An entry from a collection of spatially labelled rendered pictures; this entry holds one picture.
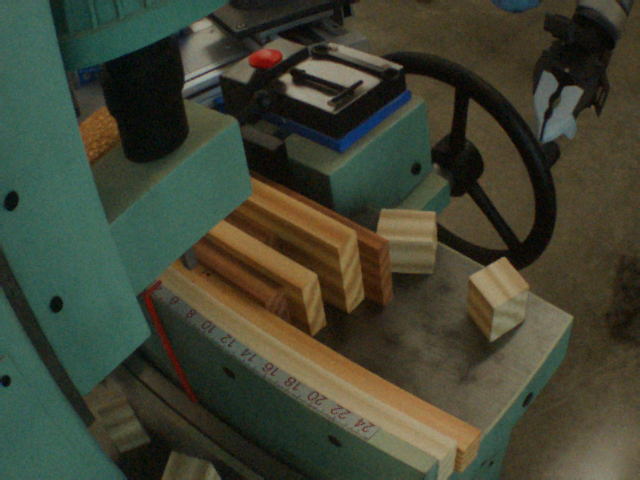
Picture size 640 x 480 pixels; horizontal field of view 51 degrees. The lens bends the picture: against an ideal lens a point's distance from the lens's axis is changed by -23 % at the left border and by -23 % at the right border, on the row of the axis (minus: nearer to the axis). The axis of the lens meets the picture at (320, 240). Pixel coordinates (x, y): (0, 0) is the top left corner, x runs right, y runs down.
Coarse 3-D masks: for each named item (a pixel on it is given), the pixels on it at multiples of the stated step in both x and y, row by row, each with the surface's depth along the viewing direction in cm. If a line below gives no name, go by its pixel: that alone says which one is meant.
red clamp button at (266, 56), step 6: (258, 54) 69; (264, 54) 69; (270, 54) 69; (276, 54) 69; (252, 60) 69; (258, 60) 69; (264, 60) 69; (270, 60) 69; (276, 60) 69; (252, 66) 69; (258, 66) 69; (264, 66) 69; (270, 66) 69
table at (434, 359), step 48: (432, 192) 77; (432, 288) 65; (336, 336) 62; (384, 336) 62; (432, 336) 61; (480, 336) 60; (528, 336) 59; (432, 384) 58; (480, 384) 57; (528, 384) 56; (288, 432) 58
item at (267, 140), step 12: (252, 132) 66; (276, 132) 71; (288, 132) 71; (252, 144) 65; (264, 144) 64; (276, 144) 64; (252, 156) 66; (264, 156) 65; (276, 156) 64; (252, 168) 67; (264, 168) 66; (276, 168) 65; (288, 168) 66; (276, 180) 66; (288, 180) 67
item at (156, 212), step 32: (192, 128) 55; (224, 128) 54; (128, 160) 53; (160, 160) 53; (192, 160) 53; (224, 160) 55; (128, 192) 51; (160, 192) 52; (192, 192) 54; (224, 192) 57; (128, 224) 50; (160, 224) 53; (192, 224) 55; (128, 256) 51; (160, 256) 54
